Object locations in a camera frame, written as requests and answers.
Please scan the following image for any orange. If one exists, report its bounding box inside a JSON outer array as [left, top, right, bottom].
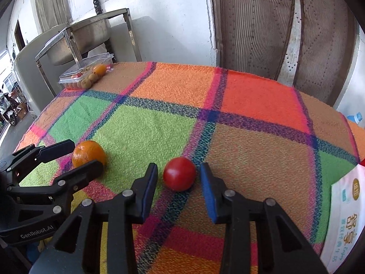
[[72, 140, 107, 168]]

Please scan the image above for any red tomato back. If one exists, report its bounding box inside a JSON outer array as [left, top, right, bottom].
[[163, 156, 197, 192]]

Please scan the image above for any parked electric scooter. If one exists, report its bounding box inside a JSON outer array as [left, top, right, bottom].
[[1, 90, 18, 126]]

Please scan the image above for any grey board panel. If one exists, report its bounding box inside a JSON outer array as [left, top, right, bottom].
[[14, 24, 75, 116]]

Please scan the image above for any white tissue pack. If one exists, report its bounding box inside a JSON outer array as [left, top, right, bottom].
[[321, 164, 364, 273]]

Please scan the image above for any colourful plaid tablecloth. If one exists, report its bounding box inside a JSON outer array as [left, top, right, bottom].
[[19, 62, 364, 273]]

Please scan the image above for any clear plastic fruit container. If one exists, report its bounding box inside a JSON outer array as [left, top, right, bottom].
[[58, 53, 114, 90]]

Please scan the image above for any stainless steel sink stand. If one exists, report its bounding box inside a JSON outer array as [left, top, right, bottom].
[[35, 8, 142, 96]]

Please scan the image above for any blue detergent bottle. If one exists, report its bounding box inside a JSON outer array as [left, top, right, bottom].
[[347, 112, 363, 125]]

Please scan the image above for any window with bars left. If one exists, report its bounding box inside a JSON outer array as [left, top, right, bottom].
[[32, 0, 72, 32]]

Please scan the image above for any brown quilted door curtain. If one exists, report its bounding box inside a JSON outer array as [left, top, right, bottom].
[[211, 0, 360, 108]]

